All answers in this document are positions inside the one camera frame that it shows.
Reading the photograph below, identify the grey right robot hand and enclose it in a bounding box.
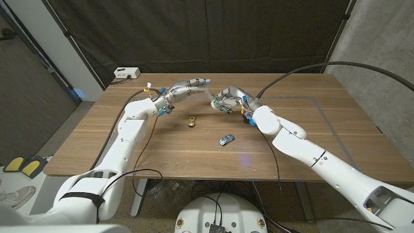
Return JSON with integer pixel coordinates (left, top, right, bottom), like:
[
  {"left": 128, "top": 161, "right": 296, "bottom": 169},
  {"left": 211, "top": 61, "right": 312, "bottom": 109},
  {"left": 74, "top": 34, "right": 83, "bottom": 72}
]
[{"left": 210, "top": 85, "right": 263, "bottom": 126}]

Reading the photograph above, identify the white table leg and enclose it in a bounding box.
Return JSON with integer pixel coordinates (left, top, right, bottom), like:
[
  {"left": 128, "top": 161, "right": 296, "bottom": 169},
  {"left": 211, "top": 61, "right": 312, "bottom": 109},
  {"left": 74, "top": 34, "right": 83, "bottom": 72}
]
[{"left": 131, "top": 179, "right": 148, "bottom": 217}]

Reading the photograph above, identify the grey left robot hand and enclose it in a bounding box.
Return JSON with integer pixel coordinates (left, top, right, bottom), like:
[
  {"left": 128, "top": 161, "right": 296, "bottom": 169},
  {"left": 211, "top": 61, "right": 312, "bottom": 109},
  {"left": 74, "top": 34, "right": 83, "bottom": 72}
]
[{"left": 154, "top": 77, "right": 212, "bottom": 117}]

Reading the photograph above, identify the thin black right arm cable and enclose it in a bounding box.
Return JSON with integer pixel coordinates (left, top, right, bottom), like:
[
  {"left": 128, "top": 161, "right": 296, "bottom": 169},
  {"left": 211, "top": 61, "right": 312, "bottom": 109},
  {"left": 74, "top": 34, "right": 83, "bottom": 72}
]
[{"left": 257, "top": 128, "right": 389, "bottom": 227}]

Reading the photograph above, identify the grey sneaker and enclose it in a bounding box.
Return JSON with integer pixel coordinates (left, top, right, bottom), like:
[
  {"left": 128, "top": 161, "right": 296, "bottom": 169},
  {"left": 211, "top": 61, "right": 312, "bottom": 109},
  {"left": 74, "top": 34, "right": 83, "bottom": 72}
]
[{"left": 0, "top": 185, "right": 36, "bottom": 216}]

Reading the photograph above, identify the white power socket box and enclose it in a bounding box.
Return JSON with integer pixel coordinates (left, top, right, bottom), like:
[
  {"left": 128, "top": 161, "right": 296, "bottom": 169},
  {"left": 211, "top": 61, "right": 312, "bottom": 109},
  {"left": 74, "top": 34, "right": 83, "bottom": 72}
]
[{"left": 113, "top": 67, "right": 141, "bottom": 80}]

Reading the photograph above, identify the grey table leg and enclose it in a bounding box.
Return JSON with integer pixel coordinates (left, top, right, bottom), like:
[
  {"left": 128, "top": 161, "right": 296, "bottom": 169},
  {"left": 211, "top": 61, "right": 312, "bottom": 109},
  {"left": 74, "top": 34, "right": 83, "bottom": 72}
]
[{"left": 296, "top": 181, "right": 316, "bottom": 223}]

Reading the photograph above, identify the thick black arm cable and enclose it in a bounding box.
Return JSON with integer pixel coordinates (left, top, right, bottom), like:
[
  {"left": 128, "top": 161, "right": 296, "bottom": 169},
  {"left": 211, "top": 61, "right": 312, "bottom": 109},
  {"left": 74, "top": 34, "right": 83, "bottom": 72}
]
[
  {"left": 89, "top": 87, "right": 162, "bottom": 172},
  {"left": 256, "top": 61, "right": 414, "bottom": 100}
]

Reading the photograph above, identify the clear plastic bag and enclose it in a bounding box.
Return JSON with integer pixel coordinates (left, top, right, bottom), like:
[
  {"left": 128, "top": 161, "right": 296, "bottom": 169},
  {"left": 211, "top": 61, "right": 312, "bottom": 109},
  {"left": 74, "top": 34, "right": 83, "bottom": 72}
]
[{"left": 148, "top": 179, "right": 195, "bottom": 208}]

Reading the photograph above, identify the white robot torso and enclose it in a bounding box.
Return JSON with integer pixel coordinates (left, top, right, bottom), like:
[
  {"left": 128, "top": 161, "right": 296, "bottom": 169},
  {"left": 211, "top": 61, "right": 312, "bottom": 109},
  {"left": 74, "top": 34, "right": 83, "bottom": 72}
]
[{"left": 174, "top": 193, "right": 268, "bottom": 233}]

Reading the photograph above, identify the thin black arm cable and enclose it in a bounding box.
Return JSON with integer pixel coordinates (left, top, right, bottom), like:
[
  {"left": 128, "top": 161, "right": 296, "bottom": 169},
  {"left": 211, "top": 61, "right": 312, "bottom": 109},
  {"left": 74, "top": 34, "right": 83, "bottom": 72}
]
[
  {"left": 257, "top": 128, "right": 389, "bottom": 227},
  {"left": 96, "top": 115, "right": 164, "bottom": 198}
]

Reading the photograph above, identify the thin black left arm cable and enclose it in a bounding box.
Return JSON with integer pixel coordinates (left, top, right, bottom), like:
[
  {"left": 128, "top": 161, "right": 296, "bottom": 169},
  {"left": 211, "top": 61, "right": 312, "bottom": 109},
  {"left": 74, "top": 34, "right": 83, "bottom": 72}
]
[{"left": 96, "top": 115, "right": 164, "bottom": 198}]

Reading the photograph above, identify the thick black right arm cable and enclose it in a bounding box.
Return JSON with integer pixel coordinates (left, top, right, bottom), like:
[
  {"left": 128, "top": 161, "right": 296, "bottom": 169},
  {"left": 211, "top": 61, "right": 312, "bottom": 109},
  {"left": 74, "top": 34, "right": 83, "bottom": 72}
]
[{"left": 256, "top": 61, "right": 414, "bottom": 100}]

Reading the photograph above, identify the black backdrop curtain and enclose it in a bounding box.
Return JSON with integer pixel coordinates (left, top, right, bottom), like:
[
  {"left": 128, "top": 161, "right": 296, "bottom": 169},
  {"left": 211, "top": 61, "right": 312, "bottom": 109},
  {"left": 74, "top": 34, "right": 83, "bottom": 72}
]
[{"left": 41, "top": 0, "right": 356, "bottom": 88}]

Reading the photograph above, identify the black socket box cable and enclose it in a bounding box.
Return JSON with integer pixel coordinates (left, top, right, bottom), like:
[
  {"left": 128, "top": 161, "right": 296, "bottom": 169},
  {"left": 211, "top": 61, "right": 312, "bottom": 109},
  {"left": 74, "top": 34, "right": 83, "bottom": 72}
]
[{"left": 109, "top": 76, "right": 132, "bottom": 85}]

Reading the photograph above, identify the silver blue toy car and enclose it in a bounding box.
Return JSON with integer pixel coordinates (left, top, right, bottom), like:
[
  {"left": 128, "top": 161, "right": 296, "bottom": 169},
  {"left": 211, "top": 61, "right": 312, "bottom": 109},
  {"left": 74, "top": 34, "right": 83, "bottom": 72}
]
[{"left": 219, "top": 133, "right": 235, "bottom": 147}]

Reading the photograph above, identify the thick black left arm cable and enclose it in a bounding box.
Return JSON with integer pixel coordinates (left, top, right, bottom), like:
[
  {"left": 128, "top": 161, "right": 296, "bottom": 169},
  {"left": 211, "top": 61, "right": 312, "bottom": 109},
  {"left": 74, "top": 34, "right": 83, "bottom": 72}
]
[{"left": 89, "top": 87, "right": 162, "bottom": 172}]

